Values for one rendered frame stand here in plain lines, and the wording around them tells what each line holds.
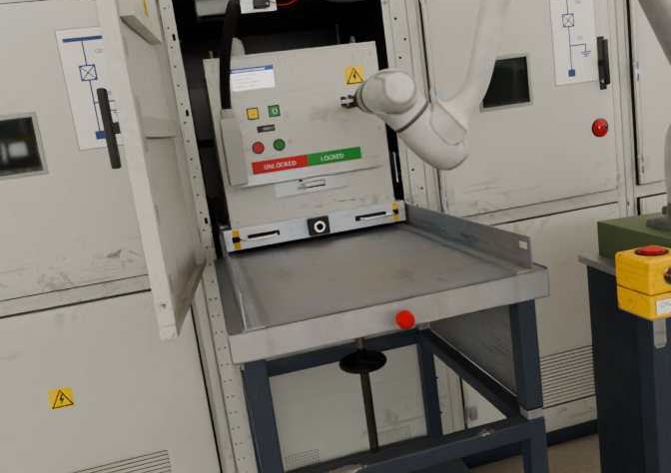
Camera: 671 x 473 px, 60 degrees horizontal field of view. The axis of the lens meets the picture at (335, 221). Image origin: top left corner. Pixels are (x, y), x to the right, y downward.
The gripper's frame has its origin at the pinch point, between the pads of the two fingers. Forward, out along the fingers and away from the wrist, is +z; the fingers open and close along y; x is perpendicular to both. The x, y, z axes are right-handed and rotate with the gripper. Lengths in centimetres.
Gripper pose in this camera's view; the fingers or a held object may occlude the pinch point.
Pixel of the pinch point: (350, 102)
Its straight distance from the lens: 168.7
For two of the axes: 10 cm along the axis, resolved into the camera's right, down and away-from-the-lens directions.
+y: 9.6, -1.7, 2.1
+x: -1.4, -9.8, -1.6
